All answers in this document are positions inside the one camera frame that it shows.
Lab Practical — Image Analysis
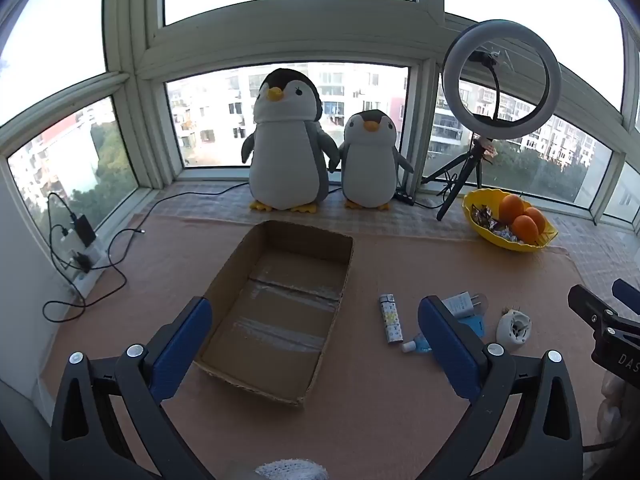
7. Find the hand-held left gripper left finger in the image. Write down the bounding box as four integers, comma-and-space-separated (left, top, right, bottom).
49, 296, 213, 480

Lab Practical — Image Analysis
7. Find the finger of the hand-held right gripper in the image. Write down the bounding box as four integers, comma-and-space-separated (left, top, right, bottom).
567, 285, 621, 333
612, 279, 640, 317

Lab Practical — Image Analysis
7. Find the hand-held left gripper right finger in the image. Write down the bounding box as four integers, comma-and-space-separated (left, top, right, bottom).
417, 295, 585, 480

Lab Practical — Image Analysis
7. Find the small translucent blue bottle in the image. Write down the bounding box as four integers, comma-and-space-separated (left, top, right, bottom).
401, 334, 433, 354

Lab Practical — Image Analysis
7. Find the blue phone stand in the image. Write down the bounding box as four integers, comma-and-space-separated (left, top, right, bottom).
457, 312, 486, 338

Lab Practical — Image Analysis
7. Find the white USB wall charger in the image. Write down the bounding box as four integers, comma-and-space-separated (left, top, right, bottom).
442, 292, 488, 320

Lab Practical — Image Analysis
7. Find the patterned white lighter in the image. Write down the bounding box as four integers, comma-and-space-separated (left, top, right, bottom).
379, 294, 403, 345

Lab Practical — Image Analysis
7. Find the white plug-in vaporizer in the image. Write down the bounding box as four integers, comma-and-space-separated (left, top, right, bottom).
496, 307, 532, 353

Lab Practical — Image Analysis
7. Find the brown cardboard box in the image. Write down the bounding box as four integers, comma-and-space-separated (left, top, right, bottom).
194, 220, 355, 407

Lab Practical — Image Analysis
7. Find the person's right hand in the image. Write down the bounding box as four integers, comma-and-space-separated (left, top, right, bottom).
599, 376, 640, 453

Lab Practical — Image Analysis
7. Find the pink blanket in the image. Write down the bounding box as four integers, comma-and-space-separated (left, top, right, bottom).
40, 212, 601, 480

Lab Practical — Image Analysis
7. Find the yellow fruit bowl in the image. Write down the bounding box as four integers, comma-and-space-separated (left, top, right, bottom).
462, 188, 558, 253

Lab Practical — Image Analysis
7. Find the white power strip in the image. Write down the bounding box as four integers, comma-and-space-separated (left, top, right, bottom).
60, 230, 108, 291

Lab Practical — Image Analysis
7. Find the pale checkered cloth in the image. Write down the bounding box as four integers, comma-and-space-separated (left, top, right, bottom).
150, 180, 640, 311

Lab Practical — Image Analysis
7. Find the pile of wrapped candies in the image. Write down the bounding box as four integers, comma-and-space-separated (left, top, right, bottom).
471, 204, 533, 247

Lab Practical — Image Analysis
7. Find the dark power bank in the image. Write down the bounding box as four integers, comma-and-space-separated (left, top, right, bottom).
74, 215, 97, 247

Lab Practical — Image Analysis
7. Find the white fuzzy cloth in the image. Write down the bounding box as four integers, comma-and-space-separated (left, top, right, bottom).
255, 457, 328, 480

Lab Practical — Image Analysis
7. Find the small penguin plush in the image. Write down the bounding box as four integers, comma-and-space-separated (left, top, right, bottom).
337, 110, 415, 211

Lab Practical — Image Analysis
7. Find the large penguin plush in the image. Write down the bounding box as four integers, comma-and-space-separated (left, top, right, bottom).
241, 67, 342, 213

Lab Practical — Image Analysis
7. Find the black phone holder gooseneck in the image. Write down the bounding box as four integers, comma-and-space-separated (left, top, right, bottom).
467, 49, 506, 122

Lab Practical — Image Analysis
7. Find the white ring light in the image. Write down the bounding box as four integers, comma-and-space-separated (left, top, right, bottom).
442, 20, 565, 140

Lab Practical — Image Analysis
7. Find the white window frame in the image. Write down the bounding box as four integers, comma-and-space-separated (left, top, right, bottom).
0, 0, 640, 241

